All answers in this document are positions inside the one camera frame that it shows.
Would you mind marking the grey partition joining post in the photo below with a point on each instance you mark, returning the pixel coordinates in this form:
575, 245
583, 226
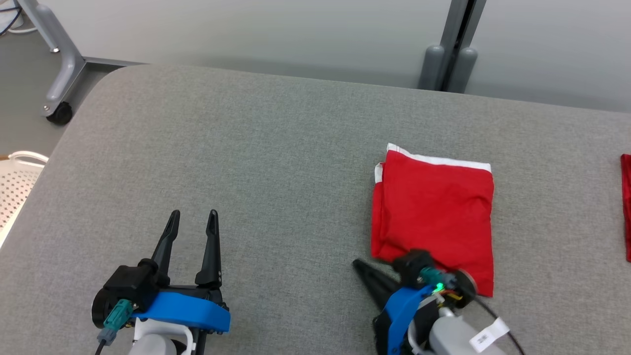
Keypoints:
451, 49

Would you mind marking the teal camera connector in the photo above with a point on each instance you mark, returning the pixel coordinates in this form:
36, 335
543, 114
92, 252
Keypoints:
116, 318
431, 276

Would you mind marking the grey fabric padded bench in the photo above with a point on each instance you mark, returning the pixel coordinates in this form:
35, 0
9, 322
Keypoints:
246, 172

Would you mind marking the teal left camera connector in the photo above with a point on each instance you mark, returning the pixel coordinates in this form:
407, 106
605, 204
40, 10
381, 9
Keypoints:
116, 318

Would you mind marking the cream perforated laundry basket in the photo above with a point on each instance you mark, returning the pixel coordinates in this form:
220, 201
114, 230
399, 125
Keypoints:
17, 192

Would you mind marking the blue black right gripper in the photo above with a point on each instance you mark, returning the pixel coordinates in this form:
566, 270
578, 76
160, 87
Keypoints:
397, 315

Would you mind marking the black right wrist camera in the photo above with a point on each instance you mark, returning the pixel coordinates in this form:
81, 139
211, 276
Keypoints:
411, 266

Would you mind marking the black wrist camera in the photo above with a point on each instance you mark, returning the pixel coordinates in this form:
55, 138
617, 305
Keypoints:
130, 283
411, 266

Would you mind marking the grey wheeled stand leg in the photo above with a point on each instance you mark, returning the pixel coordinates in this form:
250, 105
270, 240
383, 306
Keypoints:
66, 74

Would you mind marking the red shorts white trim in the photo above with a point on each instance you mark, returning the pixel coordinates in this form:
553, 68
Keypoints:
434, 217

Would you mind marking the teal right camera connector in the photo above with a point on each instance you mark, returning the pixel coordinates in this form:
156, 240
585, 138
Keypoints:
431, 276

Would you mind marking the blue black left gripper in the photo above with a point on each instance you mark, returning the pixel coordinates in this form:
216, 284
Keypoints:
187, 308

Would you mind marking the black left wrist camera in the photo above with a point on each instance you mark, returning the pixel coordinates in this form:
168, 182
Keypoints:
130, 283

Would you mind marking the red basketball jersey white sleeves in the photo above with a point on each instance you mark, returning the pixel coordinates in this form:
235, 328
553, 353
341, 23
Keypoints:
626, 207

